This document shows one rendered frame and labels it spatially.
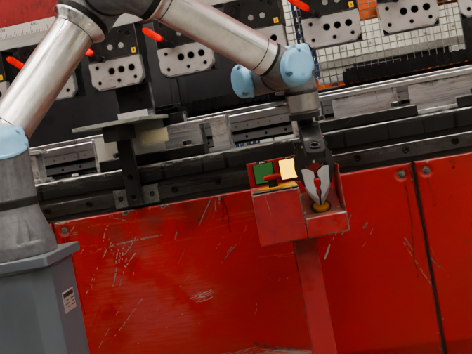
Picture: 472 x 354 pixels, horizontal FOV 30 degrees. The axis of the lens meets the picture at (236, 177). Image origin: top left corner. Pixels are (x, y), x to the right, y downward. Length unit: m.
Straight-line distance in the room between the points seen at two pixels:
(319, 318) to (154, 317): 0.54
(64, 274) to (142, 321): 0.85
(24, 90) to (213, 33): 0.38
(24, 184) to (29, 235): 0.09
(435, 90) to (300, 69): 0.64
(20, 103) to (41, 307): 0.41
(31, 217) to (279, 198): 0.62
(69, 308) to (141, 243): 0.81
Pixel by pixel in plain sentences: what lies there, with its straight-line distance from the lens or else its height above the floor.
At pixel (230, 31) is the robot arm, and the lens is 1.74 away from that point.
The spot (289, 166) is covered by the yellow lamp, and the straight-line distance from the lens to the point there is 2.08.
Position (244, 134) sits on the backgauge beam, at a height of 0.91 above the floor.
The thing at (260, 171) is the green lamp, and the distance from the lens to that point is 2.08.
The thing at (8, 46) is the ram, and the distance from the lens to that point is 2.59.
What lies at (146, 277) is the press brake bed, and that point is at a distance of 2.37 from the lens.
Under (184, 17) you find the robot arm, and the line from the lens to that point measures 1.71.
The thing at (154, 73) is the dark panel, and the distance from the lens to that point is 3.00.
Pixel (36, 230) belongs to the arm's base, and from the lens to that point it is 1.55.
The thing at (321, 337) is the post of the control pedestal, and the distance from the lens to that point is 2.04.
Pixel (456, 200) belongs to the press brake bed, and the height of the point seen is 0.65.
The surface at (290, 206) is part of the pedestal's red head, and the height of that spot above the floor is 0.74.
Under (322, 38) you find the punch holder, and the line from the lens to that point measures 2.34.
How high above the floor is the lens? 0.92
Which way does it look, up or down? 3 degrees down
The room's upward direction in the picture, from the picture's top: 10 degrees counter-clockwise
